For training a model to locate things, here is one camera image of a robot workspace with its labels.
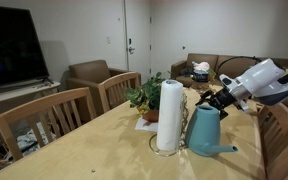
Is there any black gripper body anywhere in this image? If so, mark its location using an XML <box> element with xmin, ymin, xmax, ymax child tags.
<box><xmin>210</xmin><ymin>88</ymin><xmax>236</xmax><ymax>110</ymax></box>

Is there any teal plastic watering can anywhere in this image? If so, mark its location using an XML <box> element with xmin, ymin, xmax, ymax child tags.
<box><xmin>185</xmin><ymin>105</ymin><xmax>238</xmax><ymax>157</ymax></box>

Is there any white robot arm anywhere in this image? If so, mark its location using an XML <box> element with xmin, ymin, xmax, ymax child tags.
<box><xmin>196</xmin><ymin>58</ymin><xmax>288</xmax><ymax>119</ymax></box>

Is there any terracotta plant pot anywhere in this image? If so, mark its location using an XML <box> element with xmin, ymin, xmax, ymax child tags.
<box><xmin>139</xmin><ymin>109</ymin><xmax>159</xmax><ymax>122</ymax></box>

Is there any green potted plant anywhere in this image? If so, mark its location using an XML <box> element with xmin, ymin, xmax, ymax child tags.
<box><xmin>126</xmin><ymin>72</ymin><xmax>165</xmax><ymax>115</ymax></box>

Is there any pile of items on sofa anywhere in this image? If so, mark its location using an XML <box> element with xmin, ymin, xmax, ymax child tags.
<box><xmin>180</xmin><ymin>61</ymin><xmax>216</xmax><ymax>82</ymax></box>

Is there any brown leather sofa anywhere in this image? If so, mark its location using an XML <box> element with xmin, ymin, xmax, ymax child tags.
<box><xmin>171</xmin><ymin>53</ymin><xmax>288</xmax><ymax>107</ymax></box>

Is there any white paper towel roll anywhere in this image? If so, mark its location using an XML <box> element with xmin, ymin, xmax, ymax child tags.
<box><xmin>157</xmin><ymin>80</ymin><xmax>183</xmax><ymax>151</ymax></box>

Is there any right wooden chair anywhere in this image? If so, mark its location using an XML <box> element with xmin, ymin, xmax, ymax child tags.
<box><xmin>257</xmin><ymin>103</ymin><xmax>288</xmax><ymax>180</ymax></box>

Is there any wooden chair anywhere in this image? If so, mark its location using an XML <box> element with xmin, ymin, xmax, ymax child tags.
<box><xmin>257</xmin><ymin>103</ymin><xmax>288</xmax><ymax>180</ymax></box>
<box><xmin>0</xmin><ymin>87</ymin><xmax>97</xmax><ymax>162</ymax></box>
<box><xmin>98</xmin><ymin>72</ymin><xmax>140</xmax><ymax>112</ymax></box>

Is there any metal paper towel holder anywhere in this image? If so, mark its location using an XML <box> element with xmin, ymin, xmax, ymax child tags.
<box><xmin>149</xmin><ymin>134</ymin><xmax>179</xmax><ymax>157</ymax></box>

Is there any white paper under pot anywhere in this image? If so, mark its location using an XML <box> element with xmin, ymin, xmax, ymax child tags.
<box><xmin>135</xmin><ymin>117</ymin><xmax>158</xmax><ymax>132</ymax></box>

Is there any far left wooden chair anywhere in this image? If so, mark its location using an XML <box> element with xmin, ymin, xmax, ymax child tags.
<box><xmin>98</xmin><ymin>72</ymin><xmax>140</xmax><ymax>112</ymax></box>

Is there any white door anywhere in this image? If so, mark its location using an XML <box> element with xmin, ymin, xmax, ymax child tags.
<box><xmin>124</xmin><ymin>0</ymin><xmax>151</xmax><ymax>83</ymax></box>

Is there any brown leather armchair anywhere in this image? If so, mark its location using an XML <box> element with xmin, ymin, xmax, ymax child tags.
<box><xmin>67</xmin><ymin>60</ymin><xmax>134</xmax><ymax>115</ymax></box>

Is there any clutter on floor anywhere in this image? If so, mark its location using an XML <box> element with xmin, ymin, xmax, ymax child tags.
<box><xmin>16</xmin><ymin>123</ymin><xmax>49</xmax><ymax>156</ymax></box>

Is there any black flat screen television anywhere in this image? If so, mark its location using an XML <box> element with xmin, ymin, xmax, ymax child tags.
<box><xmin>0</xmin><ymin>7</ymin><xmax>49</xmax><ymax>85</ymax></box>

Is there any near left wooden chair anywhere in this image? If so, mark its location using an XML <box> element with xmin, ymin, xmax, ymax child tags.
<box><xmin>0</xmin><ymin>87</ymin><xmax>97</xmax><ymax>162</ymax></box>

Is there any white tv stand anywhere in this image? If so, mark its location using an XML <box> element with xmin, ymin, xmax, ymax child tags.
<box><xmin>0</xmin><ymin>80</ymin><xmax>62</xmax><ymax>141</ymax></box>

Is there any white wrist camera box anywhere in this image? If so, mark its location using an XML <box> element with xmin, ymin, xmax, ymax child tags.
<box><xmin>219</xmin><ymin>74</ymin><xmax>251</xmax><ymax>112</ymax></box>

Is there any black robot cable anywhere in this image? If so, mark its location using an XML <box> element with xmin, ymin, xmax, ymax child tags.
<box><xmin>216</xmin><ymin>55</ymin><xmax>262</xmax><ymax>76</ymax></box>

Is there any silver door handle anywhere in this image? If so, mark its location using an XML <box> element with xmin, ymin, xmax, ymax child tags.
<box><xmin>128</xmin><ymin>47</ymin><xmax>135</xmax><ymax>54</ymax></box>

